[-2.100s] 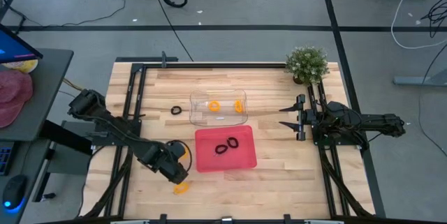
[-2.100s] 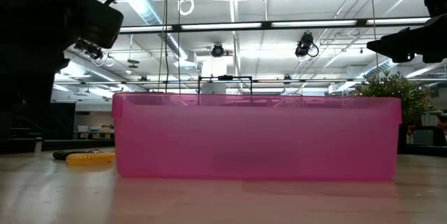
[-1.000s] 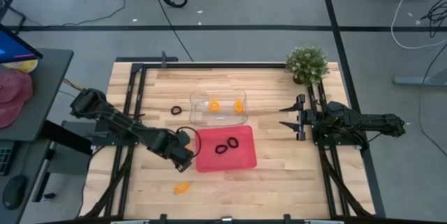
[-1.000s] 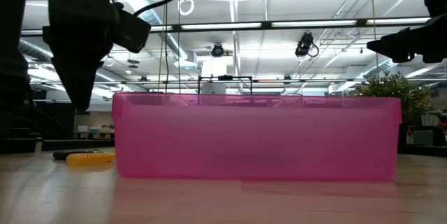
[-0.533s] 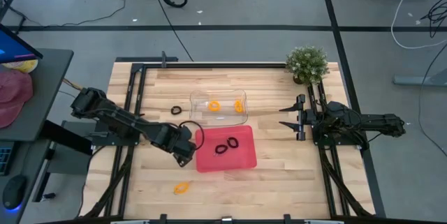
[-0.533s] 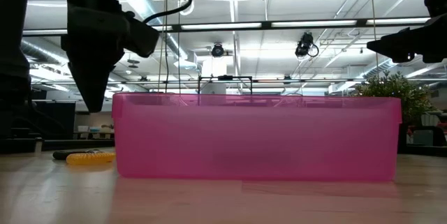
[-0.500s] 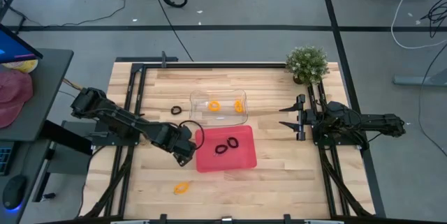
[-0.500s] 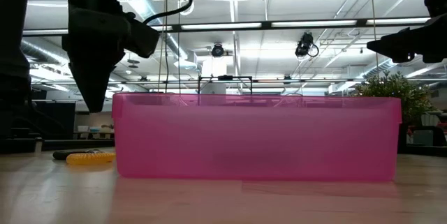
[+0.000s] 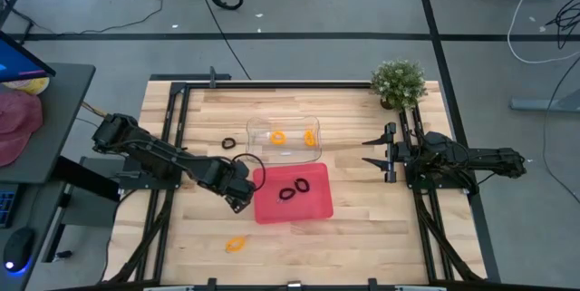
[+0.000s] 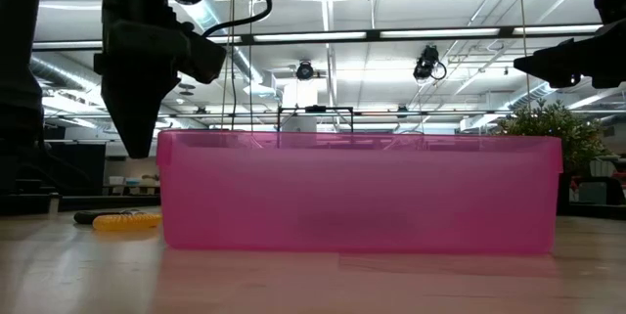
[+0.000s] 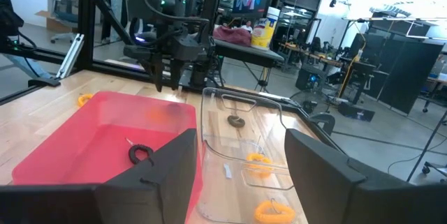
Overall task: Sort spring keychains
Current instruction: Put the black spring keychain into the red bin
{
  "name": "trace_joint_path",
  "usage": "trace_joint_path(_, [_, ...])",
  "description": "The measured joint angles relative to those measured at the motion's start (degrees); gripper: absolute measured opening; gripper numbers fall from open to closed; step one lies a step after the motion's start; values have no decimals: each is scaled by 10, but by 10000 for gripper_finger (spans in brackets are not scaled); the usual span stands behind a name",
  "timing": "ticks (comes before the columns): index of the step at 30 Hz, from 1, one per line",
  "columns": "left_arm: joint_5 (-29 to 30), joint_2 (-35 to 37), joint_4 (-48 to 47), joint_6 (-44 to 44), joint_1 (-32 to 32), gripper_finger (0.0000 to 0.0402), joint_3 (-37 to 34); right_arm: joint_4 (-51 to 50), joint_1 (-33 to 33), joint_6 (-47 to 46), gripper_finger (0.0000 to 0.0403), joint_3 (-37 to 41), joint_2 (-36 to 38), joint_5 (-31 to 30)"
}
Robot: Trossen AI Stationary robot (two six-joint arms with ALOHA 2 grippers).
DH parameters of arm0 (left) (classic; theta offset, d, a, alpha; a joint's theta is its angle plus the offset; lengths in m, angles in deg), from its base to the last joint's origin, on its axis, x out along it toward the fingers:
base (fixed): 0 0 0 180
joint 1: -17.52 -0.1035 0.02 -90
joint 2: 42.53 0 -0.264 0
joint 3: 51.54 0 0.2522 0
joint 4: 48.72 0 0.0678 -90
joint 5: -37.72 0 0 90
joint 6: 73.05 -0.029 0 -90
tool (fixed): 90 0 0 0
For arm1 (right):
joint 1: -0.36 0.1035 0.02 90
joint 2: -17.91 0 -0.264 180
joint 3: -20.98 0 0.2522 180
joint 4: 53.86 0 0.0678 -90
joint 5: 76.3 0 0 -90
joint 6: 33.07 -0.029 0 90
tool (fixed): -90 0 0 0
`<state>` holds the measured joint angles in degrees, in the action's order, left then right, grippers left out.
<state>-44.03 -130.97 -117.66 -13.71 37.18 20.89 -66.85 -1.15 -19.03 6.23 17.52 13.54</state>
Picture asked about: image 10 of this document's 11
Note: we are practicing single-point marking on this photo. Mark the pink translucent plastic bin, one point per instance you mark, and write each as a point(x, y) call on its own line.
point(362, 177)

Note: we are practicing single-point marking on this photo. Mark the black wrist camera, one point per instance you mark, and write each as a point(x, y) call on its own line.
point(612, 3)
point(205, 59)

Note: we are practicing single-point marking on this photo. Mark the black metal frame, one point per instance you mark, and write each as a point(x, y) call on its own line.
point(315, 108)

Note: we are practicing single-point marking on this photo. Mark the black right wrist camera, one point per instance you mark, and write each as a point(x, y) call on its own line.
point(612, 3)

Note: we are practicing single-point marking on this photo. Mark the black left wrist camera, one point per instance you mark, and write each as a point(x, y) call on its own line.
point(205, 59)

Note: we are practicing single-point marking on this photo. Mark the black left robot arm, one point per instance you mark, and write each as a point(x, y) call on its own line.
point(19, 84)

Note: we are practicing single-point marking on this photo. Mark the yellow corn cob toy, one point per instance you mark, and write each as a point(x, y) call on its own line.
point(127, 221)

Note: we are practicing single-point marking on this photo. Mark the green potted plant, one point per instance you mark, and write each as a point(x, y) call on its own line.
point(552, 128)

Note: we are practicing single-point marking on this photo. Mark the black overhead rig camera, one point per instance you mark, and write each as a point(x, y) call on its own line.
point(304, 70)

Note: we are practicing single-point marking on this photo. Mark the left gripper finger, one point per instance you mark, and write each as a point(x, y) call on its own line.
point(139, 118)

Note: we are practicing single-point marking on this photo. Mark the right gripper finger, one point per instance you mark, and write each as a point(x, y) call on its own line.
point(562, 59)

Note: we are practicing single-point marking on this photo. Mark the overhead LED light bar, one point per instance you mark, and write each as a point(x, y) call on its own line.
point(440, 33)

